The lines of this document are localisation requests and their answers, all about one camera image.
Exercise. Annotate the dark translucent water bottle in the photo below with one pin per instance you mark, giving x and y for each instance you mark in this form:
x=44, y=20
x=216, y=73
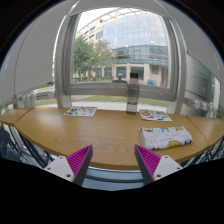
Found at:
x=132, y=94

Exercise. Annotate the grey window frame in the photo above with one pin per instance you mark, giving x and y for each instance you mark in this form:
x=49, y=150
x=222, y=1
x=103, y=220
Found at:
x=63, y=57

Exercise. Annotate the white patterned folded towel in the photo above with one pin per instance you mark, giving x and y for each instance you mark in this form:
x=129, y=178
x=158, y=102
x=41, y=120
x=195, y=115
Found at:
x=163, y=138

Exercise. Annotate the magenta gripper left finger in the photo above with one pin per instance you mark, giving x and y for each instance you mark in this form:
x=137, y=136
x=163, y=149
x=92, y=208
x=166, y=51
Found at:
x=73, y=167

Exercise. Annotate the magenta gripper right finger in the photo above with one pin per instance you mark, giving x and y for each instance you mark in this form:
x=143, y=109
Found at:
x=154, y=167

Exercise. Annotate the right colourful sticker sheet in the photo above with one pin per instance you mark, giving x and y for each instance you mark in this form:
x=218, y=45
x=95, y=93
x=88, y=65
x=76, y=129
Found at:
x=152, y=115

